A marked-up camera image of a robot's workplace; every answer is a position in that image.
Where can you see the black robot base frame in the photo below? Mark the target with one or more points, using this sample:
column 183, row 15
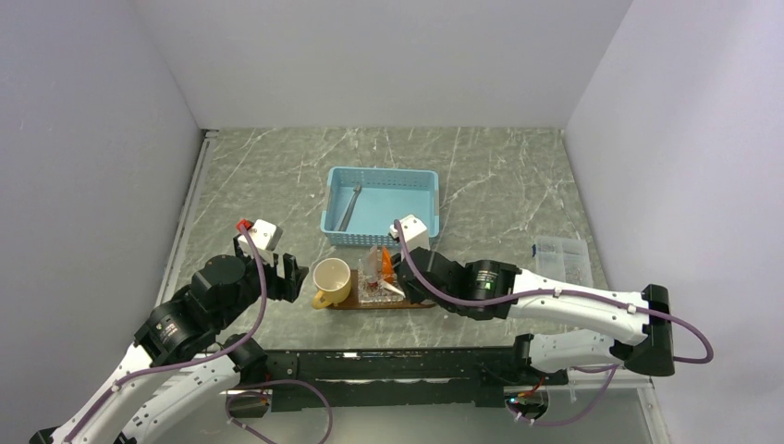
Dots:
column 479, row 376

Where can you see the grey toothbrush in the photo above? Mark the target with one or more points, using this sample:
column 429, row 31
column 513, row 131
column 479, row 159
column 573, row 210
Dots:
column 345, row 219

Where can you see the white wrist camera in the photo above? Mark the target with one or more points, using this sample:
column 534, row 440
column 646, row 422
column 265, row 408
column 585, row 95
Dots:
column 411, row 230
column 264, row 235

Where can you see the brown oval wooden tray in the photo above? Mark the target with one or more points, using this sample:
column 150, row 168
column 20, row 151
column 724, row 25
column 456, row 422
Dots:
column 352, row 303

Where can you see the light blue plastic basket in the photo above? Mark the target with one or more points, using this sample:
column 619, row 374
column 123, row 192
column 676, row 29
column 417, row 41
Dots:
column 387, row 194

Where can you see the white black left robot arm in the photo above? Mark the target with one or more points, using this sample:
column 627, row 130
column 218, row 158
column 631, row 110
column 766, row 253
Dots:
column 165, row 372

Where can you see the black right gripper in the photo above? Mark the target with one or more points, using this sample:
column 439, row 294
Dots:
column 411, row 294

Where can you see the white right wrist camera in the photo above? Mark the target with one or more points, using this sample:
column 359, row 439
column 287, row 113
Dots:
column 411, row 230

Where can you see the yellow ceramic mug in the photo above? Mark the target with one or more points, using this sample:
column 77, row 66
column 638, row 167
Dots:
column 332, row 279

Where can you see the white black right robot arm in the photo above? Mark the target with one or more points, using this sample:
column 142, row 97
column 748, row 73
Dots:
column 632, row 329

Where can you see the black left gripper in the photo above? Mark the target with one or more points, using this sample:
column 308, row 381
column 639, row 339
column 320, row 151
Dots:
column 287, row 287

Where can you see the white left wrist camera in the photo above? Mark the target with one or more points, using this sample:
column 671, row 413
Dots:
column 264, row 235

